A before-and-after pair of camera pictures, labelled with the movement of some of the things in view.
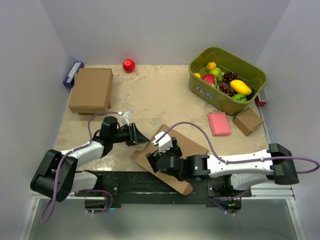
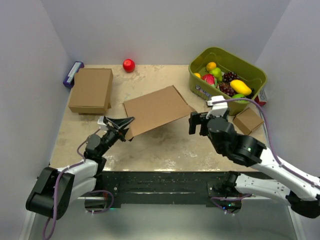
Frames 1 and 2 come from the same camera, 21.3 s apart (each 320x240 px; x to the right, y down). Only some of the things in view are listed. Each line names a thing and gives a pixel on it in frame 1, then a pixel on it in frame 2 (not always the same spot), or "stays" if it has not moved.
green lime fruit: x=239 y=97 stays
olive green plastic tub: x=224 y=81 stays
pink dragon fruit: x=210 y=79 stays
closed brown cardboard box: x=91 y=93 stays
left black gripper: x=134 y=135 to x=121 y=123
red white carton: x=260 y=99 stays
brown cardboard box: x=187 y=147 to x=155 y=109
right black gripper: x=175 y=148 to x=196 y=119
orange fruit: x=210 y=66 stays
